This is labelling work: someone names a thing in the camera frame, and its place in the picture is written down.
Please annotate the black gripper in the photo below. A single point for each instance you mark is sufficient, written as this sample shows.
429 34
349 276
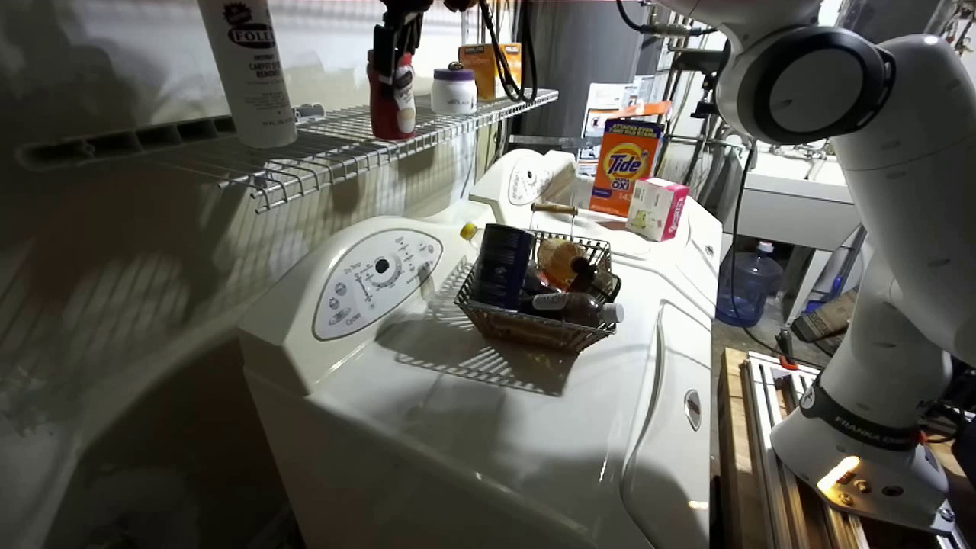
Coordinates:
408 13

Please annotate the red and white bottle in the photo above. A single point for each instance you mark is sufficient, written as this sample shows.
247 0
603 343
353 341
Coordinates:
385 107

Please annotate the white spray bottle blue label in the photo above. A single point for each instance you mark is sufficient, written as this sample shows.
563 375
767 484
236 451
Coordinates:
253 94

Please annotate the dark bottle white cap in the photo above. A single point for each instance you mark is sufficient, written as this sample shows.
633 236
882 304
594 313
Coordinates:
566 304

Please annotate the orange cardboard box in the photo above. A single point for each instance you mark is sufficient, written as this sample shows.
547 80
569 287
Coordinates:
470 56
514 61

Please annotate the grey water heater tank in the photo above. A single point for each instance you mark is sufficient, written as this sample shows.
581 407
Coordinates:
569 71

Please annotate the yellow washer knob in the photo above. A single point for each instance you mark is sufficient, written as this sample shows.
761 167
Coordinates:
469 234

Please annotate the dark blue salt canister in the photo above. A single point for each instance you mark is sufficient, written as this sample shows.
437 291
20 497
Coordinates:
505 262

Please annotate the orange Tide detergent box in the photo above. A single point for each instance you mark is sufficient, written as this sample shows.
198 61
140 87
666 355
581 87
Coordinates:
627 169

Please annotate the pink and white box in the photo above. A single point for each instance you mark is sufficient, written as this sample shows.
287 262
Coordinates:
660 207

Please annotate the white washing machine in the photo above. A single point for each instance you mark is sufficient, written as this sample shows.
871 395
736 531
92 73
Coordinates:
408 459

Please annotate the blue water jug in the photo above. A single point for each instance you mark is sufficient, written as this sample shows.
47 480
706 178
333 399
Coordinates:
747 291

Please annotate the white utility sink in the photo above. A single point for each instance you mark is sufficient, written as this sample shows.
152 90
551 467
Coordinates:
794 216

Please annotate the wooden robot platform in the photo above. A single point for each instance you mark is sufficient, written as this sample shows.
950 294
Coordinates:
732 459

